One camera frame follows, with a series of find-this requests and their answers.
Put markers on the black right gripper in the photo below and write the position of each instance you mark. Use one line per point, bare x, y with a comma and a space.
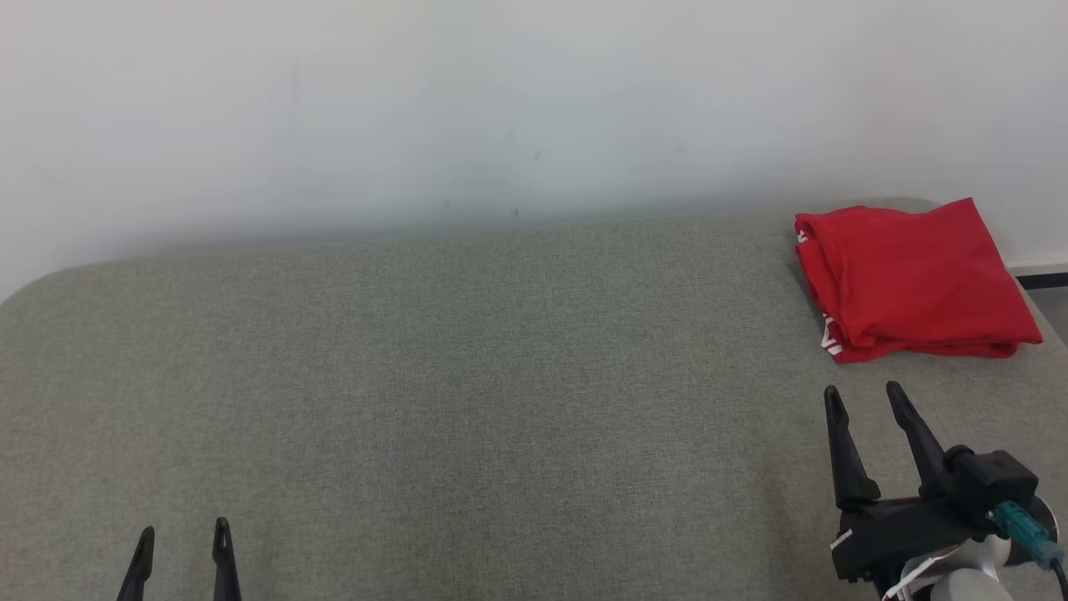
901, 530

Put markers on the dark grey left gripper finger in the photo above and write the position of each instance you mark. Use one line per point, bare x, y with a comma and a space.
138, 572
225, 568

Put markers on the red jersey with white sleeves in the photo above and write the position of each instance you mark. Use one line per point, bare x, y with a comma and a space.
918, 275

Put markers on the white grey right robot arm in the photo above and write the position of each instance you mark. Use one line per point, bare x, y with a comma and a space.
968, 584

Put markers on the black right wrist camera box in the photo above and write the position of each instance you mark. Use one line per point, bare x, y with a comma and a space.
993, 480

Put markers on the teal right camera connector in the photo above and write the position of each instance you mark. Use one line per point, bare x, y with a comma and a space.
1026, 534

